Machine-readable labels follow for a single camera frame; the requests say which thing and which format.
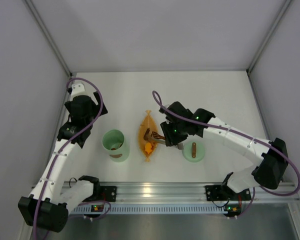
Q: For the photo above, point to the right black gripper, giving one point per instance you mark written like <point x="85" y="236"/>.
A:
<point x="169" y="135"/>

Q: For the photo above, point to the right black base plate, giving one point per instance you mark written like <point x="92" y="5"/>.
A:
<point x="213" y="193"/>

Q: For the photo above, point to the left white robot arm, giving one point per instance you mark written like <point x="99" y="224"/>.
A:
<point x="47" y="207"/>

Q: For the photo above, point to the controller board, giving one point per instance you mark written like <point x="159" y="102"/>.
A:
<point x="96" y="213"/>
<point x="232" y="212"/>

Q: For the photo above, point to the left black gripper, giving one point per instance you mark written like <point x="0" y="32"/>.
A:
<point x="98" y="105"/>

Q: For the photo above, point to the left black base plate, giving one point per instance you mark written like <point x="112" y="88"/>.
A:
<point x="105" y="193"/>

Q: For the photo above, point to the brown food piece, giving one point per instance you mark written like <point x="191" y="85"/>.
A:
<point x="147" y="132"/>

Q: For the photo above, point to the left aluminium frame post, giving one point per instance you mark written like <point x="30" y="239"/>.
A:
<point x="29" y="4"/>

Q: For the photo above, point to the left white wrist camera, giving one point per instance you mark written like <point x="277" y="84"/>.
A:
<point x="77" y="89"/>

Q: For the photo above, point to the right controller board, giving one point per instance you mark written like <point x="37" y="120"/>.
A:
<point x="232" y="212"/>

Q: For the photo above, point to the brown food in cup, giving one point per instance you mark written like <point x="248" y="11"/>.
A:
<point x="116" y="146"/>

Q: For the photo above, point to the orange food piece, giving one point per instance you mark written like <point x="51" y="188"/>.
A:
<point x="148" y="148"/>

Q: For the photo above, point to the green cup container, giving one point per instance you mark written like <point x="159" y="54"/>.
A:
<point x="111" y="137"/>

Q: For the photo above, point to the left controller board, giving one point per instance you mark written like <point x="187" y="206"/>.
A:
<point x="96" y="213"/>

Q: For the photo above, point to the grey slotted cable duct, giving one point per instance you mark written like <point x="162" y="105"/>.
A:
<point x="143" y="209"/>

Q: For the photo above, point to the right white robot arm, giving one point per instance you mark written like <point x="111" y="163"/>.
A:
<point x="268" y="164"/>

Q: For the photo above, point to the aluminium frame post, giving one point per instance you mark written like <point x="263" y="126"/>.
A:
<point x="29" y="4"/>
<point x="273" y="27"/>

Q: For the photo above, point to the right aluminium frame post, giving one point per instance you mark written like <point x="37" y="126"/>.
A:
<point x="273" y="27"/>

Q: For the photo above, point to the metal tongs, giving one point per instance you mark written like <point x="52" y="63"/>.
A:
<point x="155" y="137"/>

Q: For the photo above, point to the aluminium mounting rail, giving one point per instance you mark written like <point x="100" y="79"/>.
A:
<point x="187" y="193"/>

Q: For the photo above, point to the orange boat-shaped tray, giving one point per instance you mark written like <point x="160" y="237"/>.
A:
<point x="147" y="122"/>

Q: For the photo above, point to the green lid with handle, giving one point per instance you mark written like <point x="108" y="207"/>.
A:
<point x="194" y="151"/>

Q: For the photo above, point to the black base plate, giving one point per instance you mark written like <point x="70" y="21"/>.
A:
<point x="213" y="193"/>
<point x="105" y="193"/>

